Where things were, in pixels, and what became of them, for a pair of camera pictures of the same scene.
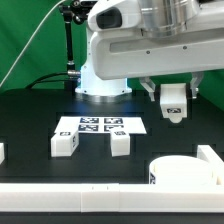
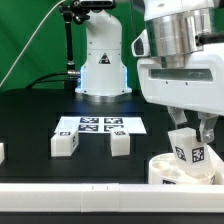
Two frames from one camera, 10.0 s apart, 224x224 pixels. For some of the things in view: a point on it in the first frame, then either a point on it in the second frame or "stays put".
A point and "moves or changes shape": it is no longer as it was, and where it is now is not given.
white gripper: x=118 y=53 → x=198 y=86
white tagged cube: x=173 y=101 moves or changes shape
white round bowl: x=180 y=170 stays put
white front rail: x=111 y=198 stays put
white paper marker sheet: x=101 y=124 stays put
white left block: x=2 y=153 stays put
